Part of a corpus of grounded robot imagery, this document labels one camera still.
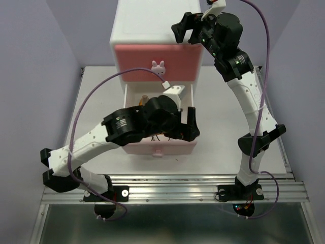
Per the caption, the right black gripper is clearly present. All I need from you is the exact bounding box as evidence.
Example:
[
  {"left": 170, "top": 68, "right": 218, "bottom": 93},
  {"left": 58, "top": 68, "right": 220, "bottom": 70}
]
[{"left": 170, "top": 10, "right": 221, "bottom": 59}]

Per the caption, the light pink drawer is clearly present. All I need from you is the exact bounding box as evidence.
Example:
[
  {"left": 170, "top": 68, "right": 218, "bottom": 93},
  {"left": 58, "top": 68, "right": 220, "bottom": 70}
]
[{"left": 123, "top": 82, "right": 197, "bottom": 157}]

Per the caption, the orange sneaker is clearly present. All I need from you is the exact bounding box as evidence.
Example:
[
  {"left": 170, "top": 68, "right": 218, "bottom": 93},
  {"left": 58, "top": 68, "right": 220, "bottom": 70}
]
[{"left": 139, "top": 95, "right": 149, "bottom": 106}]

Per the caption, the dark pink drawer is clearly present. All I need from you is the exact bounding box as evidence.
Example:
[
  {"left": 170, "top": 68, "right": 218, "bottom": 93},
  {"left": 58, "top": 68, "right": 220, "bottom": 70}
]
[{"left": 113, "top": 44, "right": 203, "bottom": 82}]

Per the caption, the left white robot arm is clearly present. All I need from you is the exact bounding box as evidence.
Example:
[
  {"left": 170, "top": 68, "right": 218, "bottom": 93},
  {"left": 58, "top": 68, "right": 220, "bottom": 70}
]
[{"left": 40, "top": 95, "right": 200, "bottom": 200}]

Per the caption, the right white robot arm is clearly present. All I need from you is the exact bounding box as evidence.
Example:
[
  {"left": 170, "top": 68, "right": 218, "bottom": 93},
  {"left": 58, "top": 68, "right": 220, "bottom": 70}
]
[{"left": 171, "top": 12, "right": 286, "bottom": 202}]

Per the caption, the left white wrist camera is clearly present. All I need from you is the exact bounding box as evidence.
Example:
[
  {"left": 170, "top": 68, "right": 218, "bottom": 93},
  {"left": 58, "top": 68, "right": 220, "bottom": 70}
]
[{"left": 162, "top": 81, "right": 185, "bottom": 111}]

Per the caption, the aluminium mounting rail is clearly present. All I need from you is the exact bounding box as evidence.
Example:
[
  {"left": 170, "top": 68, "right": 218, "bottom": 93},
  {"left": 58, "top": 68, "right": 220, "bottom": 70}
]
[{"left": 42, "top": 173, "right": 311, "bottom": 205}]

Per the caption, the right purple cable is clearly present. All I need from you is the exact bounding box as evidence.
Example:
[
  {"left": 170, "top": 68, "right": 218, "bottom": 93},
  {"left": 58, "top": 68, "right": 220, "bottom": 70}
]
[{"left": 218, "top": 0, "right": 280, "bottom": 220}]

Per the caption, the purple cable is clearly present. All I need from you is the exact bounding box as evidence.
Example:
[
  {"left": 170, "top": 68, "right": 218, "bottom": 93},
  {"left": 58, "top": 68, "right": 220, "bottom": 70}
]
[
  {"left": 68, "top": 67, "right": 128, "bottom": 222},
  {"left": 218, "top": 0, "right": 280, "bottom": 220}
]

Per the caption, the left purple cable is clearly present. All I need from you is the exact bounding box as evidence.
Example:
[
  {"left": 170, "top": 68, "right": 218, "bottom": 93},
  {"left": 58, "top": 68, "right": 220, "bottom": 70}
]
[{"left": 68, "top": 67, "right": 128, "bottom": 222}]

